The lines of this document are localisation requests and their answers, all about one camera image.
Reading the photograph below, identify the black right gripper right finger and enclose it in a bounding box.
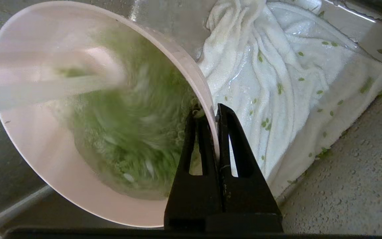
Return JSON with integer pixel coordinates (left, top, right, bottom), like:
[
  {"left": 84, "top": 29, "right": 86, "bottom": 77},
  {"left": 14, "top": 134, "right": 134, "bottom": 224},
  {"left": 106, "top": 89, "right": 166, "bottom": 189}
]
[{"left": 217, "top": 104, "right": 283, "bottom": 232}]

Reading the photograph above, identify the white cloth with green specks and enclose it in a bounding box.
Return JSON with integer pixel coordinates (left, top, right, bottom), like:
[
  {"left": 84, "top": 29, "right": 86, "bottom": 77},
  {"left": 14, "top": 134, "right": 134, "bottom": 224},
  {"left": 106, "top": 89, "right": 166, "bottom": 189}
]
[{"left": 198, "top": 0, "right": 382, "bottom": 199}]

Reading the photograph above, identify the chopped green onion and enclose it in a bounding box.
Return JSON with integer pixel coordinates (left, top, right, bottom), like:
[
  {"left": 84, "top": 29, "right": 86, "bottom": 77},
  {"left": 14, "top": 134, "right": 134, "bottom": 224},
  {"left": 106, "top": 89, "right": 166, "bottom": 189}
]
[{"left": 57, "top": 28, "right": 205, "bottom": 199}]

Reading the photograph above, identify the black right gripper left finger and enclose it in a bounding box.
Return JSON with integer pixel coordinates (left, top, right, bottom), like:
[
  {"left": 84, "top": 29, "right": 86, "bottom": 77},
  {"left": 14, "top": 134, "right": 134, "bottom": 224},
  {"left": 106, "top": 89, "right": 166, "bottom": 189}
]
[{"left": 164, "top": 110, "right": 224, "bottom": 232}]

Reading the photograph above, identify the stainless steel sink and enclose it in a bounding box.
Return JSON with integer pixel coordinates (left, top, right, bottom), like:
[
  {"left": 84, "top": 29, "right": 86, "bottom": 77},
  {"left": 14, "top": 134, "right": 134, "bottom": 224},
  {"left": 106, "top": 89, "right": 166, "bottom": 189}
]
[{"left": 0, "top": 0, "right": 382, "bottom": 233}]

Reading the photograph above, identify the pink plastic bowl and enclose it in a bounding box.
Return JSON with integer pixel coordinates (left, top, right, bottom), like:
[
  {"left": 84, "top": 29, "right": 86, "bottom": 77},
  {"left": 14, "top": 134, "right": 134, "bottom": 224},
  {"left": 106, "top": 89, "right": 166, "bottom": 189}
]
[{"left": 0, "top": 0, "right": 220, "bottom": 228}]

